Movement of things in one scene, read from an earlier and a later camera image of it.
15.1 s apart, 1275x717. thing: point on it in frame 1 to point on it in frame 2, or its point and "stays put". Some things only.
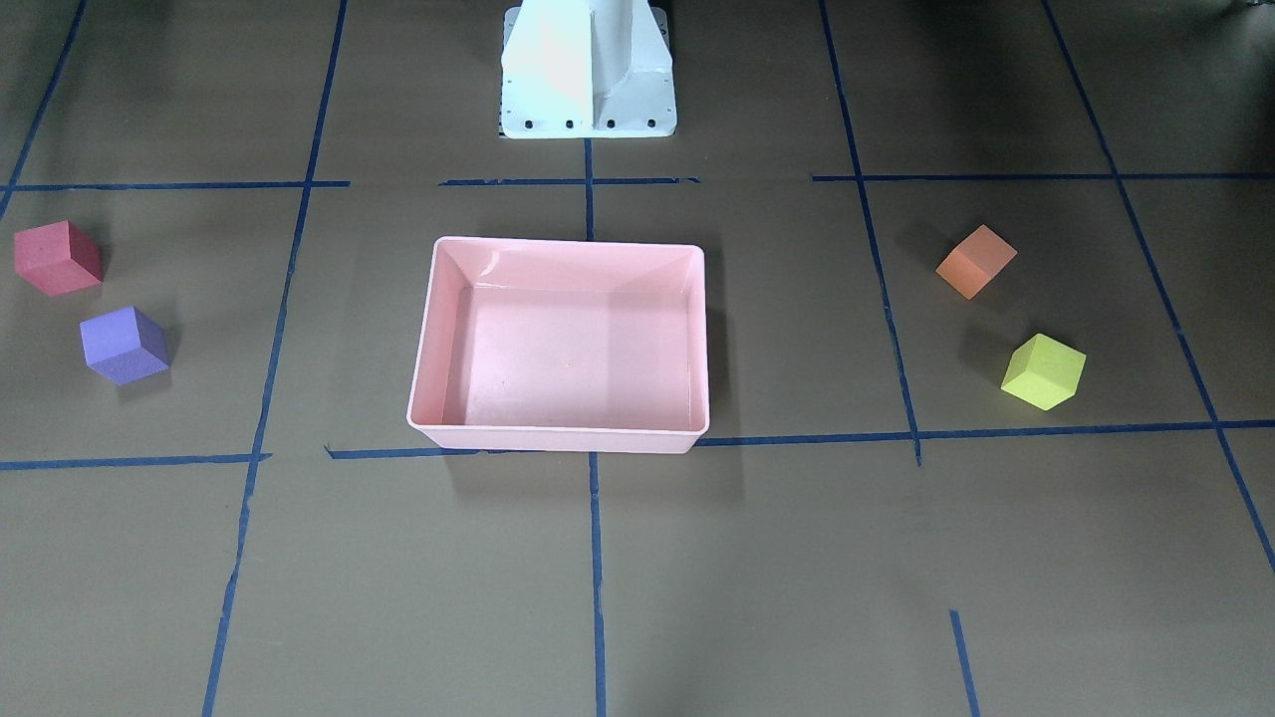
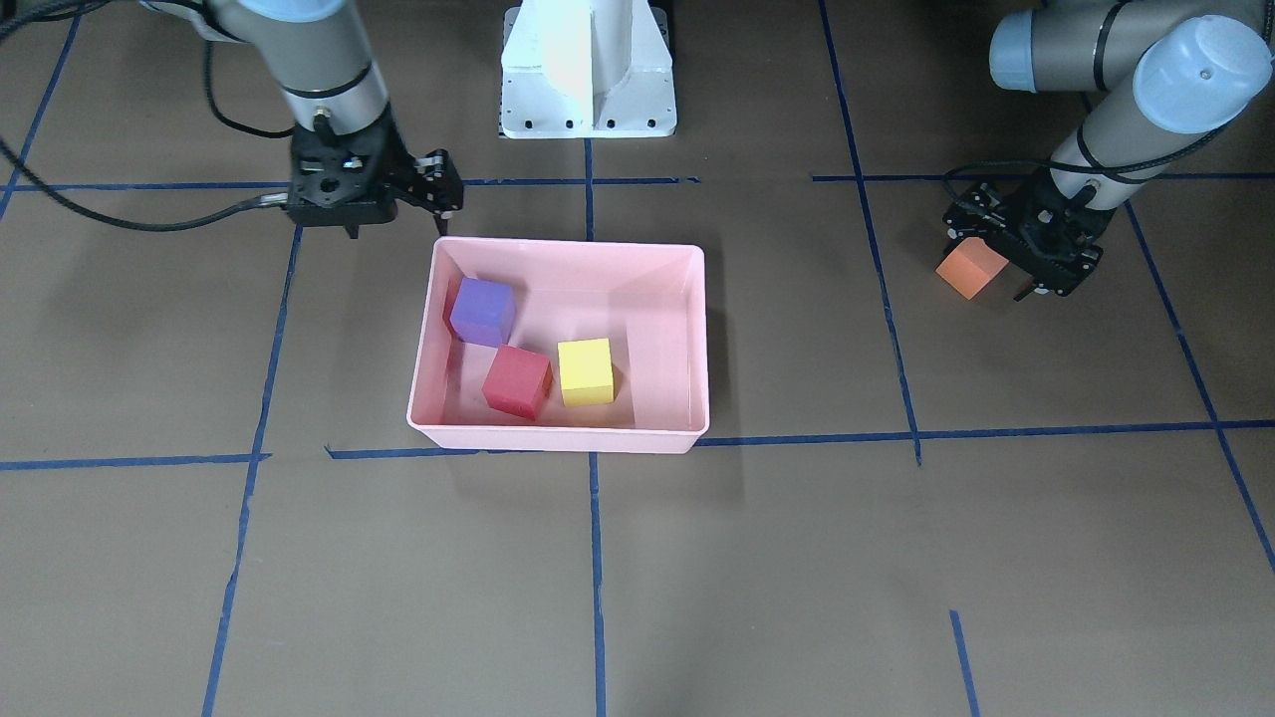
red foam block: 59,258 to 518,381
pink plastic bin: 563,345 stays put
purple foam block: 126,345 to 483,312
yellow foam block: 1043,371 to 587,373
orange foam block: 976,261 stays put
